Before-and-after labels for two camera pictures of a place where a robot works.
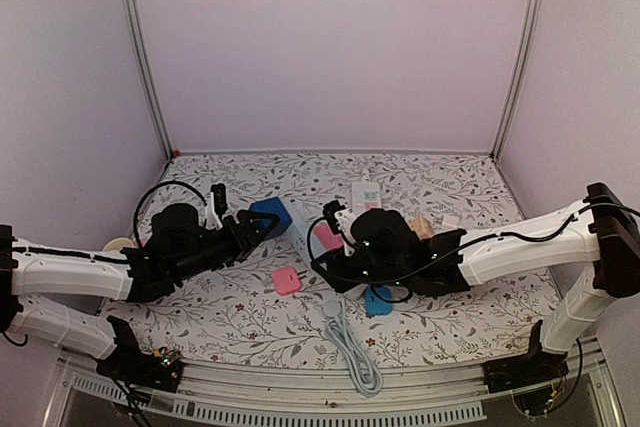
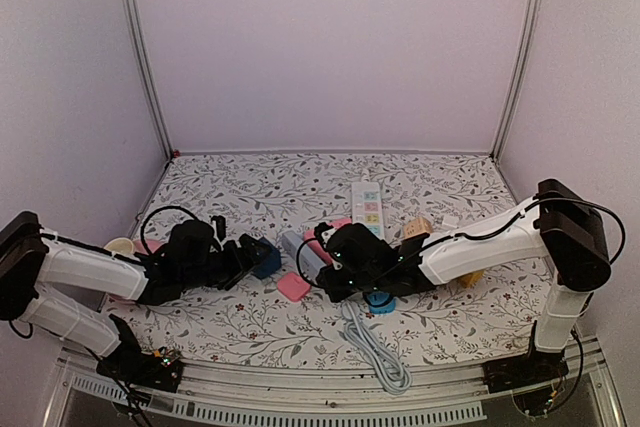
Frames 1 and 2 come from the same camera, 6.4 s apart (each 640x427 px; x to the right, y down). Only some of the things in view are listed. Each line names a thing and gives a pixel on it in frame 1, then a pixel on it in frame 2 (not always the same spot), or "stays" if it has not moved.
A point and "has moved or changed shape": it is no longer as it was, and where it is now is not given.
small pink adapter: [286, 280] has moved or changed shape
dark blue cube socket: [273, 206] to [274, 262]
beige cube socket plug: [422, 227] stays
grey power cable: [365, 374] to [391, 372]
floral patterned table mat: [268, 311] stays
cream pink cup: [117, 244] stays
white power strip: [365, 196] stays
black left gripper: [252, 237] to [239, 267]
